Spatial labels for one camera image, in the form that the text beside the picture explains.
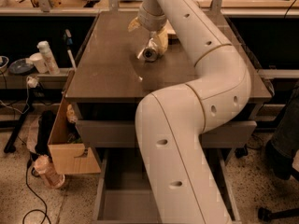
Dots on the person leg in jeans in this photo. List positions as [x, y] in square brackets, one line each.
[281, 149]

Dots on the white spray bottle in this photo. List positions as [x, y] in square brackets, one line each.
[50, 62]

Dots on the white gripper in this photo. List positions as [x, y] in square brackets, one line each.
[151, 22]

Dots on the silver redbull can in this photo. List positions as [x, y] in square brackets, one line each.
[148, 52]

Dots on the grey upper drawer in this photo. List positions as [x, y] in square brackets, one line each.
[113, 125]

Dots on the white power adapter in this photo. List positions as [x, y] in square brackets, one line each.
[32, 82]

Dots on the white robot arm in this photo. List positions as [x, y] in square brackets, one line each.
[169, 121]

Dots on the white paper cup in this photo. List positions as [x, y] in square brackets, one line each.
[38, 62]

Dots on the white paper bowl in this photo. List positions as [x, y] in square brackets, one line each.
[170, 31]

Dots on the black chair base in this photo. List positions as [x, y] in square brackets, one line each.
[267, 215]

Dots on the small bowl at edge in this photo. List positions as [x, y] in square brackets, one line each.
[3, 63]

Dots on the dark blue plate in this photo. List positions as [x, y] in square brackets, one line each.
[21, 67]

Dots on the grey open middle drawer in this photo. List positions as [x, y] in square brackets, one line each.
[124, 194]

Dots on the cardboard box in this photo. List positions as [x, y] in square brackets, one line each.
[69, 155]

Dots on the black table leg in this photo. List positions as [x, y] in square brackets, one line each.
[16, 125]

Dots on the clear plastic bottle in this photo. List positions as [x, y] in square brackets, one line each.
[47, 172]

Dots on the grey drawer cabinet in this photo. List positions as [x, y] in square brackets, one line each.
[109, 72]

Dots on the blue handled brush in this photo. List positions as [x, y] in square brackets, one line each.
[68, 41]

